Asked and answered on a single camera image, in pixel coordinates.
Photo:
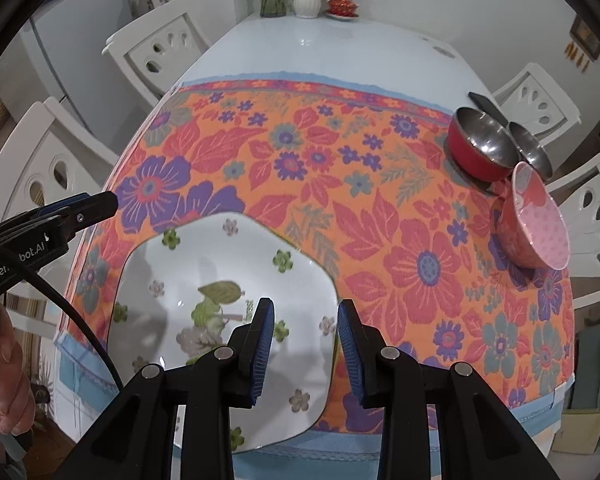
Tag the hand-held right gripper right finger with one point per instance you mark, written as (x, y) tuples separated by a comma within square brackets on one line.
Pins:
[(349, 350)]

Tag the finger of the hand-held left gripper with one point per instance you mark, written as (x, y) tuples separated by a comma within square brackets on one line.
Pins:
[(47, 211), (92, 210)]

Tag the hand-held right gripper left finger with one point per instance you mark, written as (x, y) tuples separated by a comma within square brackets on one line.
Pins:
[(260, 350)]

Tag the white floral plate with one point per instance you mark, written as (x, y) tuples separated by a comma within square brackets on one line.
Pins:
[(190, 260)]

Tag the pink cartoon bowl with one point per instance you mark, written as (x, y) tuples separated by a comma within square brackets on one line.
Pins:
[(540, 225)]

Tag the red steel bowl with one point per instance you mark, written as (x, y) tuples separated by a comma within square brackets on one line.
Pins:
[(480, 145)]

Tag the person's left hand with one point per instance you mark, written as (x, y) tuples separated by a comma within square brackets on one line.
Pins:
[(15, 390)]

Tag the white dining chair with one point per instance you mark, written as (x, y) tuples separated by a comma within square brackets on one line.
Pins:
[(10, 160), (130, 55), (565, 105), (570, 210)]

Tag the orange floral tablecloth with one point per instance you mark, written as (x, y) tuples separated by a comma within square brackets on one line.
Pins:
[(380, 210)]

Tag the white refrigerator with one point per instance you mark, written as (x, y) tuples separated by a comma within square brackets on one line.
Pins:
[(80, 35)]

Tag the pale yellow box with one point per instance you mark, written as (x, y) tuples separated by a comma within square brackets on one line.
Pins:
[(580, 432)]

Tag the black remote control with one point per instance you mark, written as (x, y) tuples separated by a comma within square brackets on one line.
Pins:
[(485, 106)]

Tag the white ribbed vase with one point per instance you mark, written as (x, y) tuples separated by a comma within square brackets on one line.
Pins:
[(306, 2)]

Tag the yellow hanging ornaments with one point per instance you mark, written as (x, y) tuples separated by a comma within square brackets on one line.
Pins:
[(575, 55)]

